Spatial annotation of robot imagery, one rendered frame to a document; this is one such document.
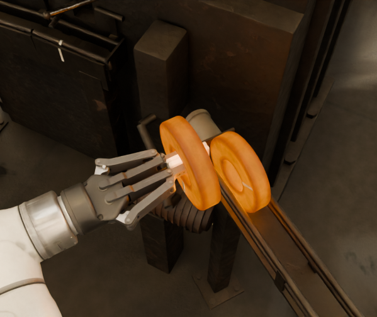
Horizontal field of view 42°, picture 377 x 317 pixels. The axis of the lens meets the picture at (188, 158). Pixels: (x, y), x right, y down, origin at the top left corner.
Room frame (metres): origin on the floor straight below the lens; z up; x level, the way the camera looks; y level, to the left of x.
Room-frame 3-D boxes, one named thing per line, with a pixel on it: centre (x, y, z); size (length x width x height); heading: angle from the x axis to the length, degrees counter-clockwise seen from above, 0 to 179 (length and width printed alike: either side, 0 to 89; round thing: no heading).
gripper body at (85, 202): (0.34, 0.14, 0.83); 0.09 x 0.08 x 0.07; 118
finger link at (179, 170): (0.38, 0.01, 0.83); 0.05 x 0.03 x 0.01; 118
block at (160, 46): (0.71, 0.05, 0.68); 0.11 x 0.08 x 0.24; 153
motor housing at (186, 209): (0.54, 0.04, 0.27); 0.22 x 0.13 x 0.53; 63
